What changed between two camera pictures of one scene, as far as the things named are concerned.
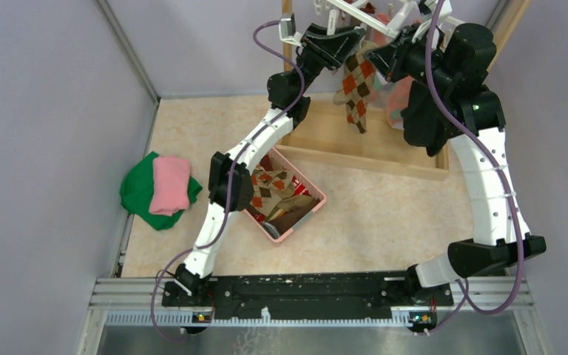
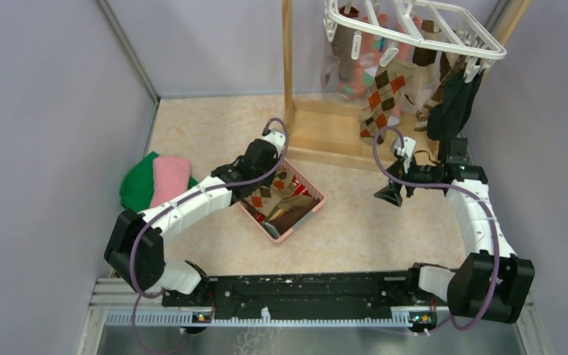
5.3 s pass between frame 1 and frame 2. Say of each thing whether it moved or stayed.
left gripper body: moved
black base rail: stayed
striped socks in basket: stayed
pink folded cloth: stayed
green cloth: stayed
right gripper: moved
